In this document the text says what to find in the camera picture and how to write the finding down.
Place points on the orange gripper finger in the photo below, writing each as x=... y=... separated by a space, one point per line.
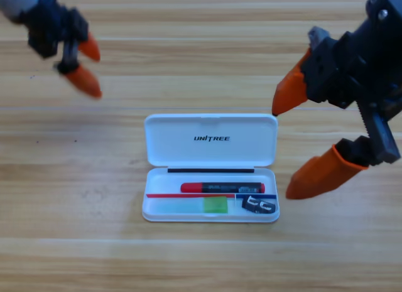
x=290 y=91
x=84 y=81
x=320 y=177
x=91 y=50

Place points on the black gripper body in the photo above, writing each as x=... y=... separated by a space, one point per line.
x=50 y=25
x=355 y=69

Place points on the green and white eraser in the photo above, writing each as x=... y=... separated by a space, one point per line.
x=215 y=205

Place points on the white Unitree pencil case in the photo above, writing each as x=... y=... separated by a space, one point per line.
x=176 y=147

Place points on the red black marker pen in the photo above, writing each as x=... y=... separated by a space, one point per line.
x=191 y=187

